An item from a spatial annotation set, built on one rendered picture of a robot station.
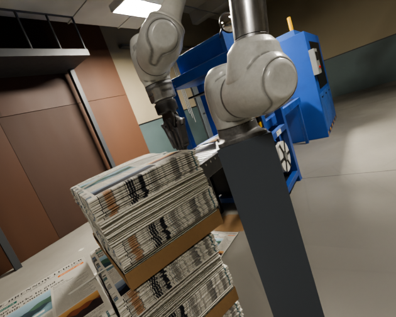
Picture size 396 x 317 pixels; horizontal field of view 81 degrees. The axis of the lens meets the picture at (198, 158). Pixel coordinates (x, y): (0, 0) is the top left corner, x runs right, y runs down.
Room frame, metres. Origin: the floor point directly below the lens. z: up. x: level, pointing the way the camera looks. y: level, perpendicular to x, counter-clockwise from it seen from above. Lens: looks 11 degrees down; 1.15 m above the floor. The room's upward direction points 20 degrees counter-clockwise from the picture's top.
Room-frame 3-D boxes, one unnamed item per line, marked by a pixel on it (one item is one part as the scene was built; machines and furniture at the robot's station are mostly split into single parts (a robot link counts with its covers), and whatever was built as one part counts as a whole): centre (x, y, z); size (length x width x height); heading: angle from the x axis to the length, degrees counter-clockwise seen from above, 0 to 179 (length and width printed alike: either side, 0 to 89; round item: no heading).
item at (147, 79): (0.79, 0.04, 1.35); 0.13 x 0.11 x 0.16; 15
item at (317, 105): (4.70, -2.26, 1.04); 1.50 x 1.29 x 2.07; 141
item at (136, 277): (0.59, 0.15, 0.86); 0.29 x 0.16 x 0.04; 122
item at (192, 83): (2.62, -0.50, 1.50); 0.94 x 0.68 x 0.10; 51
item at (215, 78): (0.89, -0.19, 1.17); 0.18 x 0.16 x 0.22; 15
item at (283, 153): (2.62, -0.51, 0.38); 0.94 x 0.69 x 0.63; 51
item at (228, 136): (0.92, -0.19, 1.03); 0.22 x 0.18 x 0.06; 173
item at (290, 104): (3.50, -1.22, 0.75); 1.55 x 0.65 x 0.10; 141
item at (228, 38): (2.62, -0.50, 1.65); 0.60 x 0.45 x 0.20; 51
